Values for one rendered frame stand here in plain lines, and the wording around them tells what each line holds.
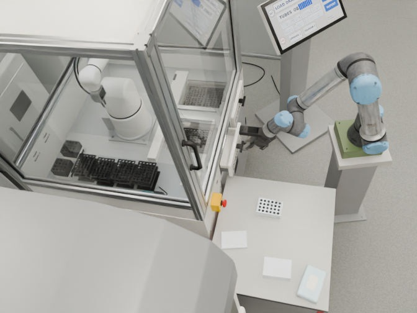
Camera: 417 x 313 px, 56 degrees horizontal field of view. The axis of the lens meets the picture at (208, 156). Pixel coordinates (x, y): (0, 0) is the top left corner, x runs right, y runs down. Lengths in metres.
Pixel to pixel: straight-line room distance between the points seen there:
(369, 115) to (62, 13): 1.28
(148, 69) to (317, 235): 1.28
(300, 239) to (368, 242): 0.96
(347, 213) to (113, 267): 2.16
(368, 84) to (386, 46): 2.40
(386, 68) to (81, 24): 3.04
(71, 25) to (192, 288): 0.79
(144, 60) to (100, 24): 0.21
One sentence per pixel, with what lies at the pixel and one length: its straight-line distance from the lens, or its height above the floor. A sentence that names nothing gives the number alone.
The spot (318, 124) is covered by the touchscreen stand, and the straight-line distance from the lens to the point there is 3.29.
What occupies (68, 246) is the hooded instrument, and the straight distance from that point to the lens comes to 1.02.
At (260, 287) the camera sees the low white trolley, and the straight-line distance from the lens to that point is 1.93.
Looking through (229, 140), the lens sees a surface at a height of 0.84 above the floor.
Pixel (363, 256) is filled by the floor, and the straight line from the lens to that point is 2.85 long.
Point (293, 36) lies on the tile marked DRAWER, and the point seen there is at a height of 1.01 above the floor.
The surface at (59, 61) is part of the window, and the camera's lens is 1.22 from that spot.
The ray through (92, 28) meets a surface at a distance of 1.19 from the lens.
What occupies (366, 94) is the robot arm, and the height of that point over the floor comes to 1.39.
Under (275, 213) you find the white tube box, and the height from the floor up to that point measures 0.78.
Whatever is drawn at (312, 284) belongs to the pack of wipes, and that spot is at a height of 0.81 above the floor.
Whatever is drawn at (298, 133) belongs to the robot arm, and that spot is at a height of 1.10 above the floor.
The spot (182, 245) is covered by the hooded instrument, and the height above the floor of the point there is 1.69.
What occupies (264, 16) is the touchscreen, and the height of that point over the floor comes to 1.14.
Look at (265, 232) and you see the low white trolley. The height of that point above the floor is 0.76.
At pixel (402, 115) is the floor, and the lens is 3.52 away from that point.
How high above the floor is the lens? 2.63
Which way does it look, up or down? 56 degrees down
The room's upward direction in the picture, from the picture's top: 14 degrees counter-clockwise
